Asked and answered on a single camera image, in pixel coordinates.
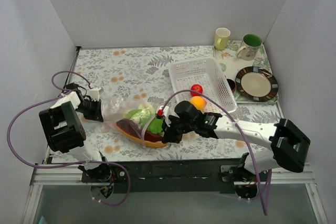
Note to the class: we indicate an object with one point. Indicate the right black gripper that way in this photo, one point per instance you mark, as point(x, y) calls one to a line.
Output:
point(172, 130)

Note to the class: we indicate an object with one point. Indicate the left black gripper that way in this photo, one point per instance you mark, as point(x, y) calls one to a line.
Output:
point(93, 109)

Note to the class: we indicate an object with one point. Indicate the orange fake fruit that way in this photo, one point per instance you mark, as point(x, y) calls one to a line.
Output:
point(199, 102)

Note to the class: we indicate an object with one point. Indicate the red fake strawberry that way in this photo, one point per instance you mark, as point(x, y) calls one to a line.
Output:
point(196, 90)

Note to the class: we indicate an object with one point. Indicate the clear zip top bag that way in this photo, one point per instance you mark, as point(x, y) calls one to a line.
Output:
point(113, 110)

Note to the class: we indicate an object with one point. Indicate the white fake cauliflower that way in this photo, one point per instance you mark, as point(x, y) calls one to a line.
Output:
point(146, 106)

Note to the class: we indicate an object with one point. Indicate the green fake lettuce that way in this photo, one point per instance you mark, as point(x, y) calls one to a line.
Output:
point(142, 116)

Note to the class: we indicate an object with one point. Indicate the white plastic basket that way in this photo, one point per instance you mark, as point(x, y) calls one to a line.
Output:
point(206, 72)

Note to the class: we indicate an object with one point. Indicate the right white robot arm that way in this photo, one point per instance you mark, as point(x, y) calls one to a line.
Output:
point(284, 144)

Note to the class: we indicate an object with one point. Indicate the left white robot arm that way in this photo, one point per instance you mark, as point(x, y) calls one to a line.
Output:
point(64, 131)

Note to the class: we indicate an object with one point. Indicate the small brown cup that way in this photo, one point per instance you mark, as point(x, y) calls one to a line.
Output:
point(232, 85)

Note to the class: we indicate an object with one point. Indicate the floral table mat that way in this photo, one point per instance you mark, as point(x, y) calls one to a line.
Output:
point(141, 73)

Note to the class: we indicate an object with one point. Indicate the floral serving tray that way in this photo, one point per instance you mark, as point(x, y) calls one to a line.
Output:
point(231, 65)

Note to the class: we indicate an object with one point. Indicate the striped rim ceramic plate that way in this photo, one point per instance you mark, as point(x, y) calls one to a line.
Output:
point(256, 84)

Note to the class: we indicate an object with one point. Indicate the yellow green mug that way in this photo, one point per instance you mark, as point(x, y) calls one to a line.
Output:
point(221, 38)

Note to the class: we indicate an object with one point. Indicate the green interior floral mug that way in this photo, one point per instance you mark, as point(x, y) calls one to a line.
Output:
point(249, 47)

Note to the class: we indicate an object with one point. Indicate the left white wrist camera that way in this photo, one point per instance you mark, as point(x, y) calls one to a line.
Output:
point(94, 94)

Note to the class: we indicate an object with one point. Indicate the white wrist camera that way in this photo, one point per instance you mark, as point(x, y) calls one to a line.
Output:
point(162, 112)
point(94, 94)

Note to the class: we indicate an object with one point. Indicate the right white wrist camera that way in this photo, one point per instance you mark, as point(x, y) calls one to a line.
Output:
point(162, 112)

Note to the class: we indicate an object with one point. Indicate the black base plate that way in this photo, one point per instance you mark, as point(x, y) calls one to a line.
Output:
point(218, 175)

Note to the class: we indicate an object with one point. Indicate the aluminium frame rail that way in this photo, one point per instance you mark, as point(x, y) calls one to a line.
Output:
point(71, 175)

